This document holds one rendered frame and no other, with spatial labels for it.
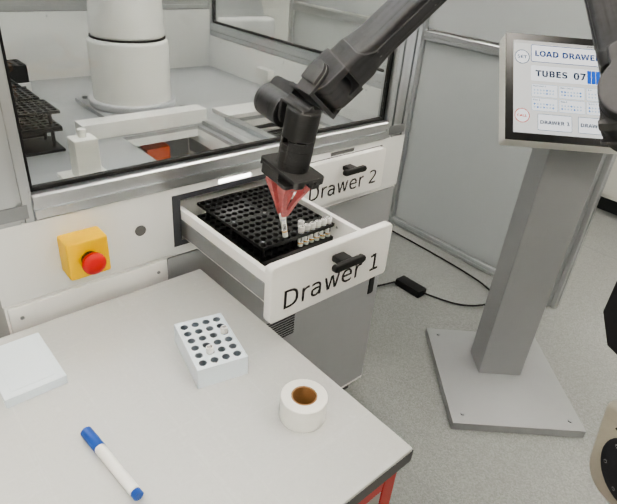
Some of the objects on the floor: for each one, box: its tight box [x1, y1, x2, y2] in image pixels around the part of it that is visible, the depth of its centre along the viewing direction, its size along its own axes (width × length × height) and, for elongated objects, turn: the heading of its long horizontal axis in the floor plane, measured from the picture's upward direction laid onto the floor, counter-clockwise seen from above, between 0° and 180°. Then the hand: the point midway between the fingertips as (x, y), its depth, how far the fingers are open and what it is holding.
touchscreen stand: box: [425, 148, 603, 438], centre depth 175 cm, size 50×45×102 cm
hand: (283, 211), depth 96 cm, fingers closed
